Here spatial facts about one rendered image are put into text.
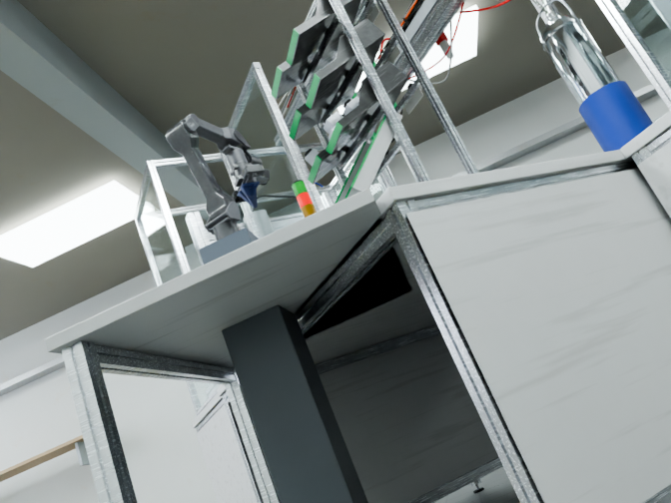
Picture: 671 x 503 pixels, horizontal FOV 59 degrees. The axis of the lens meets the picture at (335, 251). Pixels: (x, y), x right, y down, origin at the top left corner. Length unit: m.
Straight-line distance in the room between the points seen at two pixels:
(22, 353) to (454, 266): 6.58
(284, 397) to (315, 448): 0.14
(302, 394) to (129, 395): 5.27
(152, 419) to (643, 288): 5.59
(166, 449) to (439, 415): 4.06
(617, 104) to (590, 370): 1.00
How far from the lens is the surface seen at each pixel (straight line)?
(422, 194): 1.20
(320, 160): 1.70
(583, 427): 1.21
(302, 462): 1.46
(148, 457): 6.55
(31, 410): 7.29
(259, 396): 1.49
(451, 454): 2.83
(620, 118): 2.01
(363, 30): 1.83
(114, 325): 1.26
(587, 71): 2.08
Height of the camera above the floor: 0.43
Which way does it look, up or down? 18 degrees up
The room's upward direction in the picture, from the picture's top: 23 degrees counter-clockwise
